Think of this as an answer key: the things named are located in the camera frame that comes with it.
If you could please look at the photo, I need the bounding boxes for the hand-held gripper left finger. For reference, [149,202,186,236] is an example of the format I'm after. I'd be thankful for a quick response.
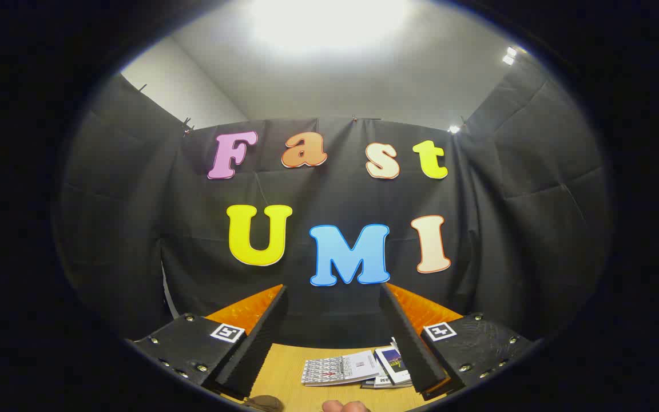
[126,284,288,400]

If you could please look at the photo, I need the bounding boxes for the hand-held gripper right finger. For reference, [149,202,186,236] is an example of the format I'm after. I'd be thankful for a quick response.
[379,282,538,400]

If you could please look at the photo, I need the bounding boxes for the brown fuzzy slipper shoe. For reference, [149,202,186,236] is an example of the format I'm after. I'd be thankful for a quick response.
[242,395,284,412]

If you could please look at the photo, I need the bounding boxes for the white book with blue cover picture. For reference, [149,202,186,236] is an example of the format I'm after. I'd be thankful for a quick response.
[374,345,412,385]

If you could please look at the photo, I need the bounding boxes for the dark cover book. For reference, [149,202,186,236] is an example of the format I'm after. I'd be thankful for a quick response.
[361,375,413,390]

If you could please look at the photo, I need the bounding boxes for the grey patterned book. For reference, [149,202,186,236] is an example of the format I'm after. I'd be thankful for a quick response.
[301,350,386,387]

